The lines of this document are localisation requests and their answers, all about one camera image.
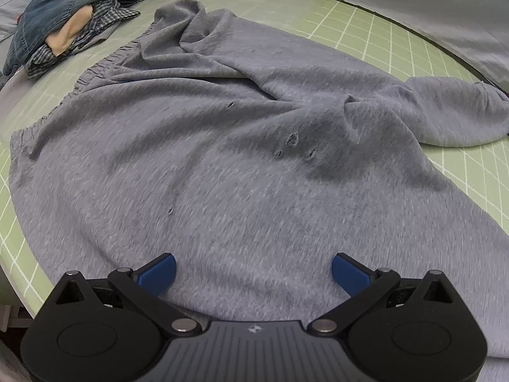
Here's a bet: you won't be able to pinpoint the beige garment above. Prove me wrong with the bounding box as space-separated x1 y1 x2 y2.
45 6 94 57

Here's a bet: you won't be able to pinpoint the blue denim jeans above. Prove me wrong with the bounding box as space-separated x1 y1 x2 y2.
2 0 120 77

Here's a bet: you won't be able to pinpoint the blue plaid shirt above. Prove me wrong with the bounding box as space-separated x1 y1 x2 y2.
24 0 171 81

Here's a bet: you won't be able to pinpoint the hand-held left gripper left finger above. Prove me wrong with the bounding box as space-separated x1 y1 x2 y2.
53 252 201 335

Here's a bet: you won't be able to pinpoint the grey carrot-print bed sheet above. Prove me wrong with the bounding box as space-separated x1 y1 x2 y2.
0 0 509 90

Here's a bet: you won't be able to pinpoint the green checked mat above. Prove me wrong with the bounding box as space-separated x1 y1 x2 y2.
0 0 509 308

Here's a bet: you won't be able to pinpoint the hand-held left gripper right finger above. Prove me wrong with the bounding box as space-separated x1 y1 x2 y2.
307 252 458 335

